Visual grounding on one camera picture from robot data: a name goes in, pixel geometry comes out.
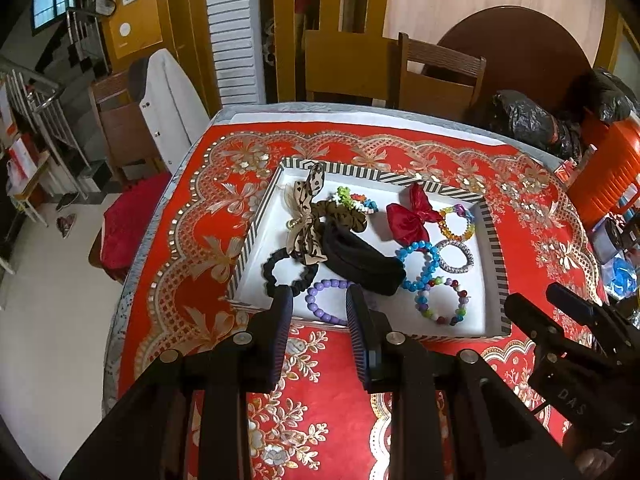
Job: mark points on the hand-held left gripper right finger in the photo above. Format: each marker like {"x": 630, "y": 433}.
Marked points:
{"x": 356, "y": 330}

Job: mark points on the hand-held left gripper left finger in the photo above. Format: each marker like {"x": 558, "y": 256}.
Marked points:
{"x": 282, "y": 330}

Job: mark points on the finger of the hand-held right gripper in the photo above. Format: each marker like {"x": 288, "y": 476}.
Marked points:
{"x": 590, "y": 315}
{"x": 540, "y": 325}

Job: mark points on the striped rim white tray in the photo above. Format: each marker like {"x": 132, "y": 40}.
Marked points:
{"x": 265, "y": 220}

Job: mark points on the leopard print scrunchie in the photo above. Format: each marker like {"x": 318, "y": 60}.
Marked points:
{"x": 345, "y": 215}

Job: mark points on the person's right hand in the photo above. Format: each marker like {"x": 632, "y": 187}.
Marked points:
{"x": 587, "y": 462}

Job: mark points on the blue plastic item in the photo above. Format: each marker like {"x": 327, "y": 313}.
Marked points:
{"x": 620, "y": 275}

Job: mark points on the wide black headband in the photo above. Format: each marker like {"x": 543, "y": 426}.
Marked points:
{"x": 360, "y": 260}

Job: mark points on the black scrunchie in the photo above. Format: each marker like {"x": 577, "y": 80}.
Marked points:
{"x": 272, "y": 260}

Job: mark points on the dark round jar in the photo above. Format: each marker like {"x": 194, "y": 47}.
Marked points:
{"x": 620, "y": 237}

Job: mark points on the red satin bow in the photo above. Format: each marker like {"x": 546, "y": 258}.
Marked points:
{"x": 407, "y": 222}

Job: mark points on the red gold floral tablecloth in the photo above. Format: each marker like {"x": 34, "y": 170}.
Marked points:
{"x": 200, "y": 240}

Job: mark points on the orange plastic stool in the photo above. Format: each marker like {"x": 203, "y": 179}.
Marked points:
{"x": 607, "y": 170}

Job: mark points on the red seat cushion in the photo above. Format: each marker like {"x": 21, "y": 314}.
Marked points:
{"x": 132, "y": 220}

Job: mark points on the black plastic bag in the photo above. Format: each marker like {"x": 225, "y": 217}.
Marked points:
{"x": 535, "y": 125}
{"x": 605, "y": 95}

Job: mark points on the dark shoe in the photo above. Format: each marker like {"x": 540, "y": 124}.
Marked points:
{"x": 66, "y": 225}
{"x": 67, "y": 200}

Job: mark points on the white jacket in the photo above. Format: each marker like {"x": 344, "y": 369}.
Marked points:
{"x": 172, "y": 105}

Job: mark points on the dark wooden chair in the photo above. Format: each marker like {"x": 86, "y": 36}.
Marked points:
{"x": 117, "y": 125}

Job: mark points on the round brown table top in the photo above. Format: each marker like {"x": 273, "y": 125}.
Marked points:
{"x": 520, "y": 45}

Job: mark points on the white slatted panel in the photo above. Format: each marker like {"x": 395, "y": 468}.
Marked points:
{"x": 235, "y": 30}

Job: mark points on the window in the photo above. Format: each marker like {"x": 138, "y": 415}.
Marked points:
{"x": 52, "y": 0}

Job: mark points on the round white wall fitting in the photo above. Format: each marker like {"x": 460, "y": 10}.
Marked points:
{"x": 125, "y": 29}

